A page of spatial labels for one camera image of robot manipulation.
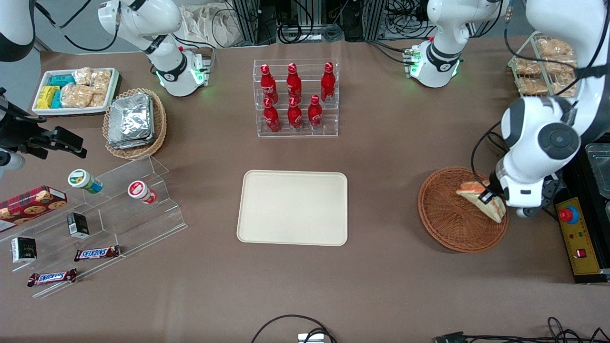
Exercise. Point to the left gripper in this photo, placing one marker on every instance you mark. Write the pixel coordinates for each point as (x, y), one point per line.
(491, 189)

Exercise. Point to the red lid yogurt cup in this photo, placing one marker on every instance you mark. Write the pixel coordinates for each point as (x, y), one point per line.
(139, 190)

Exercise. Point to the brown snickers bar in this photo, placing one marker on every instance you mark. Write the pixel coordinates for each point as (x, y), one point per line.
(96, 253)
(51, 277)

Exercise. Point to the aluminium frame post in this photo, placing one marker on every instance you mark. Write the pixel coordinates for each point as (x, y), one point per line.
(245, 21)

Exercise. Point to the clear bag of crackers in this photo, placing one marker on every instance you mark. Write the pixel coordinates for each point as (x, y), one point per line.
(98, 100)
(82, 76)
(76, 96)
(101, 81)

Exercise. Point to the cream plastic serving tray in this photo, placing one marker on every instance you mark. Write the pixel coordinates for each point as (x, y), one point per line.
(292, 208)

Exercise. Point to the red cola bottle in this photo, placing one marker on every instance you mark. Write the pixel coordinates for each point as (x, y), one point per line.
(315, 115)
(269, 85)
(271, 119)
(294, 116)
(328, 83)
(293, 85)

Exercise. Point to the black control box yellow panel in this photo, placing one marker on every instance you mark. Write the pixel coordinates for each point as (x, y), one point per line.
(579, 247)

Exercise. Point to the silver metal connector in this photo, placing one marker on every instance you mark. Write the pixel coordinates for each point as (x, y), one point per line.
(310, 338)

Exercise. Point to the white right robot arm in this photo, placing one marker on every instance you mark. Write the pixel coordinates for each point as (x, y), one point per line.
(143, 19)

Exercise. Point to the round brown wicker basket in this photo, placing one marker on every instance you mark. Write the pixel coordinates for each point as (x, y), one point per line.
(443, 228)

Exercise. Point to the clear acrylic step shelf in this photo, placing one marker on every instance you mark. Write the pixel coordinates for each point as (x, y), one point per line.
(143, 224)

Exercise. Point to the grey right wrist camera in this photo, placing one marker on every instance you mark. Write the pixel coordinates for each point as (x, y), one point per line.
(10, 162)

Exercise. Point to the silver foil packs stack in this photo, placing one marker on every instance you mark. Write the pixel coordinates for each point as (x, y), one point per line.
(131, 121)

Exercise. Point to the clear acrylic bottle rack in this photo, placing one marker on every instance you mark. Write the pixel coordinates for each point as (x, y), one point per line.
(305, 134)

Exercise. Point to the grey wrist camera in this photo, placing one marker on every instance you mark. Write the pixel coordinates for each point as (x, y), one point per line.
(10, 162)
(529, 212)

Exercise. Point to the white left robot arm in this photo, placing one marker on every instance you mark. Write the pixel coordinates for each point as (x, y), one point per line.
(524, 124)

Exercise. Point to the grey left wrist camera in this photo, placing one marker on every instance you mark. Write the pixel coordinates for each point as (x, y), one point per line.
(529, 212)

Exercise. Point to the small black carton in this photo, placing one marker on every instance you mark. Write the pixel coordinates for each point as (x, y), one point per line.
(77, 225)
(24, 249)

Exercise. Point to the red emergency stop button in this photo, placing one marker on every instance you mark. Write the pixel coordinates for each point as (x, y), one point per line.
(568, 215)

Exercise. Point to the bagged fried snack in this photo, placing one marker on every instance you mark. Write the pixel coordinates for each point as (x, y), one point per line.
(528, 67)
(560, 65)
(566, 89)
(554, 47)
(533, 86)

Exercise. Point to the long teal snack packet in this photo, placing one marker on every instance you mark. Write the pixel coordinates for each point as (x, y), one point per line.
(61, 80)

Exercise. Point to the clear plastic container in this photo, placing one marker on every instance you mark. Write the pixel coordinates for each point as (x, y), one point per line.
(599, 171)

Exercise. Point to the small teal snack packet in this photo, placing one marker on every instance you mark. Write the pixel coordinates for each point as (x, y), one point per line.
(56, 100)

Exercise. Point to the white rectangular snack tray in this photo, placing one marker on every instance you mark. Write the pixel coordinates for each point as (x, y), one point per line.
(43, 110)

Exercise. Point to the triangular sandwich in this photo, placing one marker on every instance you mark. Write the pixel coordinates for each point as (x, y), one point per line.
(472, 191)

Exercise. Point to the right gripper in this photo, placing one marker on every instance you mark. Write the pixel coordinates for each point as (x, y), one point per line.
(23, 135)

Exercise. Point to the yellow snack packet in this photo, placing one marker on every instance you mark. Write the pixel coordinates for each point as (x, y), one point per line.
(46, 96)

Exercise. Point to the green lid yogurt cup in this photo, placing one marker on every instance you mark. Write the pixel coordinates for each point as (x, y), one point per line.
(81, 180)

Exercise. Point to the red tartan cookie box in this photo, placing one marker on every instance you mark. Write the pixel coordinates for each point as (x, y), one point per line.
(31, 205)

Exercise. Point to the white cloth bag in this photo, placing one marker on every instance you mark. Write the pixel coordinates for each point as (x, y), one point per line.
(209, 26)

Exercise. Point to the oval light wicker basket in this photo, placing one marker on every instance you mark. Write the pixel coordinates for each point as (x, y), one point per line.
(159, 121)

